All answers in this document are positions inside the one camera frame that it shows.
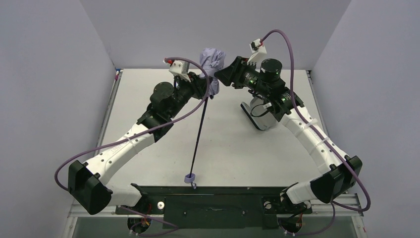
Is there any lilac folding umbrella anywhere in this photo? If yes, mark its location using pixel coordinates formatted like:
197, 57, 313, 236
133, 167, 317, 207
184, 48, 226, 189

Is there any black umbrella case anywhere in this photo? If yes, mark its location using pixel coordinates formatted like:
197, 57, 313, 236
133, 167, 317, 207
240, 97, 278, 131

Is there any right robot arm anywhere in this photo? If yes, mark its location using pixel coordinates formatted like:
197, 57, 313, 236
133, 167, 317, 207
214, 57, 363, 209

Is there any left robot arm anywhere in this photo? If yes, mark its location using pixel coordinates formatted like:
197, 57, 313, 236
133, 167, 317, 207
68, 72, 210, 215

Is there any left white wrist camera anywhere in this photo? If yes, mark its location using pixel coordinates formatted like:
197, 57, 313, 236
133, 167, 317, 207
164, 58, 191, 83

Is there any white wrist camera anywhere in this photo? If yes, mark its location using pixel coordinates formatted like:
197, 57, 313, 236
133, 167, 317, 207
247, 38, 267, 69
164, 58, 191, 83

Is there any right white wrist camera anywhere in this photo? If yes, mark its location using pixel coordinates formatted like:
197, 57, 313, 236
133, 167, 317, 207
247, 38, 267, 69

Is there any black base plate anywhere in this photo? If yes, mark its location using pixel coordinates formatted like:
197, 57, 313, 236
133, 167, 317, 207
116, 184, 312, 229

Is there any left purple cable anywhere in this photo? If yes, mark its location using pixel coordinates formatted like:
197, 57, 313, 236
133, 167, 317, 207
54, 56, 211, 237

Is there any purple cable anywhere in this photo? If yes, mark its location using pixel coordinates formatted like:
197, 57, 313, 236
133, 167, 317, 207
54, 56, 211, 237
260, 29, 371, 237

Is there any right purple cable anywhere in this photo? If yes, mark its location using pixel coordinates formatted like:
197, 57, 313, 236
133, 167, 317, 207
260, 29, 371, 237

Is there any aluminium rail frame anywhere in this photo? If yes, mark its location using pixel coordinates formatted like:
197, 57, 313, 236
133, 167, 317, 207
67, 193, 364, 218

